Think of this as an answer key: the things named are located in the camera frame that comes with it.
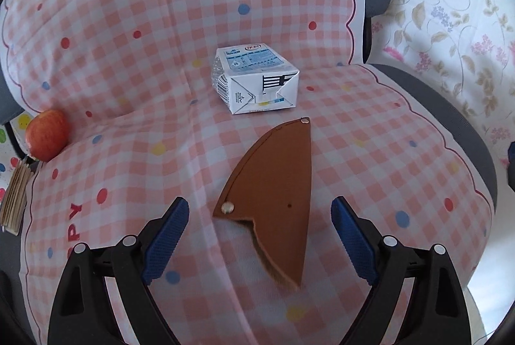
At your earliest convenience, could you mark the brown folded paper stack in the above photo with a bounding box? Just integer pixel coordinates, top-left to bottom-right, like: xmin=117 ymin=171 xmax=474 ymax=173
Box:
xmin=1 ymin=156 xmax=39 ymax=236

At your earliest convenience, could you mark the balloon dotted tablecloth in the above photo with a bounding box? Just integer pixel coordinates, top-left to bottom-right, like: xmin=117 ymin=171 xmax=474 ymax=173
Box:
xmin=0 ymin=112 xmax=33 ymax=199

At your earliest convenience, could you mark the red apple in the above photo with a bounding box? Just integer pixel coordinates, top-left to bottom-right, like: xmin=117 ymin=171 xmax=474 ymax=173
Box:
xmin=25 ymin=110 xmax=71 ymax=162

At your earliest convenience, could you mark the brown leather pouch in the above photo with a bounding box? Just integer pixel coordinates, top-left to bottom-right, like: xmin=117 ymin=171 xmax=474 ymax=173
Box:
xmin=213 ymin=117 xmax=312 ymax=290

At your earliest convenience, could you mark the pink checkered cloth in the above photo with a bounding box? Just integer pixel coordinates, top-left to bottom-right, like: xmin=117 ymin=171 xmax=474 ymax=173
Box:
xmin=1 ymin=0 xmax=493 ymax=344

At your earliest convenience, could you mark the white milk carton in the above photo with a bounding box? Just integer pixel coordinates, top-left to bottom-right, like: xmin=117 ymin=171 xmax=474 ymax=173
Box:
xmin=211 ymin=43 xmax=299 ymax=115

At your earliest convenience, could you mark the floral pattern cloth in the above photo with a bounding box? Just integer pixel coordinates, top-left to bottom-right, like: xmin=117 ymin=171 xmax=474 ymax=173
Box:
xmin=369 ymin=0 xmax=514 ymax=164

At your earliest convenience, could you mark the dark grey chair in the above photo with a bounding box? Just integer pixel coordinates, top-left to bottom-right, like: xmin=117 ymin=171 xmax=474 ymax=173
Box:
xmin=0 ymin=0 xmax=500 ymax=289

